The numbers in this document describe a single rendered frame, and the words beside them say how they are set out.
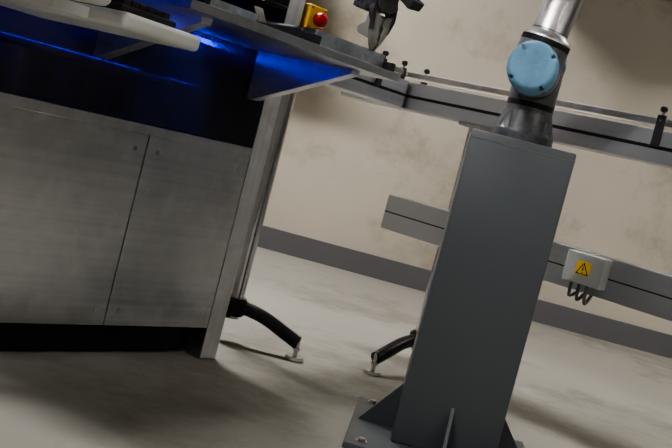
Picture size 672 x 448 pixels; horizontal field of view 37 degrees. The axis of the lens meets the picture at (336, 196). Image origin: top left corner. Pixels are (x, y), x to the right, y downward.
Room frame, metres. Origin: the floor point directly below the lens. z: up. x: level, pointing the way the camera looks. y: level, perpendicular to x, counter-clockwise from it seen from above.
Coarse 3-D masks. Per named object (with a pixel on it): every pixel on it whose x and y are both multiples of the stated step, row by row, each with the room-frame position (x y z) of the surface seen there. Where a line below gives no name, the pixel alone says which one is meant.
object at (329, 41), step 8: (280, 24) 2.35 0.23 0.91; (288, 24) 2.33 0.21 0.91; (312, 32) 2.28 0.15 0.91; (320, 32) 2.29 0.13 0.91; (328, 40) 2.31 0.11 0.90; (336, 40) 2.33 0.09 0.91; (344, 40) 2.35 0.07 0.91; (336, 48) 2.34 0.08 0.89; (344, 48) 2.36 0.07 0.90; (352, 48) 2.38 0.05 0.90; (360, 48) 2.40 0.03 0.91; (352, 56) 2.38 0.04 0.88; (360, 56) 2.41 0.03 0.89; (368, 56) 2.43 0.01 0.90; (376, 56) 2.45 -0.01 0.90; (384, 56) 2.47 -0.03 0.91; (376, 64) 2.46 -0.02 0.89
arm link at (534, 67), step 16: (544, 0) 2.31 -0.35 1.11; (560, 0) 2.28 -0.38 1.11; (576, 0) 2.28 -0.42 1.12; (544, 16) 2.29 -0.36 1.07; (560, 16) 2.28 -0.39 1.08; (576, 16) 2.30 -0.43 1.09; (528, 32) 2.29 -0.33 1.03; (544, 32) 2.27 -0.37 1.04; (560, 32) 2.28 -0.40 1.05; (528, 48) 2.26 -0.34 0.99; (544, 48) 2.25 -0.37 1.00; (560, 48) 2.27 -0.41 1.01; (512, 64) 2.27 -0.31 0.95; (528, 64) 2.26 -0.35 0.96; (544, 64) 2.25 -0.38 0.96; (560, 64) 2.29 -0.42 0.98; (512, 80) 2.28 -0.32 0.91; (528, 80) 2.27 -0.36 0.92; (544, 80) 2.26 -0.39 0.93; (528, 96) 2.36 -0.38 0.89; (544, 96) 2.38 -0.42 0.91
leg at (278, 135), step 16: (288, 96) 3.00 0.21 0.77; (288, 112) 3.01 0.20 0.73; (272, 144) 3.00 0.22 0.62; (272, 160) 3.00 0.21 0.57; (272, 176) 3.01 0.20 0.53; (256, 208) 3.00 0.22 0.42; (256, 224) 3.00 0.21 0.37; (256, 240) 3.01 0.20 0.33; (240, 272) 3.00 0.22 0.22; (240, 288) 3.00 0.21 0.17
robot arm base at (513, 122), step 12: (504, 108) 2.46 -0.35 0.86; (516, 108) 2.41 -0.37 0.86; (528, 108) 2.40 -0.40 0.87; (540, 108) 2.40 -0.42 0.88; (552, 108) 2.43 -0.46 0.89; (504, 120) 2.43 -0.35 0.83; (516, 120) 2.40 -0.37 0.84; (528, 120) 2.39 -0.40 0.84; (540, 120) 2.40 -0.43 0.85; (492, 132) 2.45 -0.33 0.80; (504, 132) 2.40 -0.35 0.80; (516, 132) 2.39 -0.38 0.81; (528, 132) 2.38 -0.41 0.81; (540, 132) 2.39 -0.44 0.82; (552, 132) 2.44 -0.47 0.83; (540, 144) 2.39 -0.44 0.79
